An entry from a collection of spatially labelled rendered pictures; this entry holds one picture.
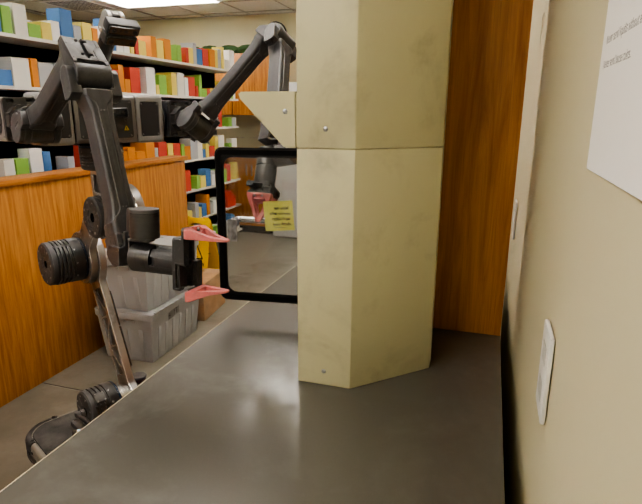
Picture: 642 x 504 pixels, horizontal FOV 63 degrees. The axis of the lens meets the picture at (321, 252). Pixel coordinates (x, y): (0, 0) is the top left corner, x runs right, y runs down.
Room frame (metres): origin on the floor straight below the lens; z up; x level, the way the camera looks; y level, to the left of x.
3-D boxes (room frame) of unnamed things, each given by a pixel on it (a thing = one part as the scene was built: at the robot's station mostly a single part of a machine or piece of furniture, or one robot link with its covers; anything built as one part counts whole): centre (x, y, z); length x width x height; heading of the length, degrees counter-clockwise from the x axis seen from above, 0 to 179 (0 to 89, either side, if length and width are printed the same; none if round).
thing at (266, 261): (1.31, 0.12, 1.19); 0.30 x 0.01 x 0.40; 80
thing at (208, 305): (3.82, 0.95, 0.14); 0.41 x 0.32 x 0.28; 169
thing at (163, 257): (0.99, 0.29, 1.19); 0.07 x 0.07 x 0.10; 73
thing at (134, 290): (3.22, 1.09, 0.49); 0.60 x 0.42 x 0.33; 163
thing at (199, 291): (0.97, 0.22, 1.16); 0.09 x 0.07 x 0.07; 73
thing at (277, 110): (1.15, 0.05, 1.46); 0.32 x 0.12 x 0.10; 163
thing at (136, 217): (1.04, 0.37, 1.23); 0.12 x 0.09 x 0.11; 45
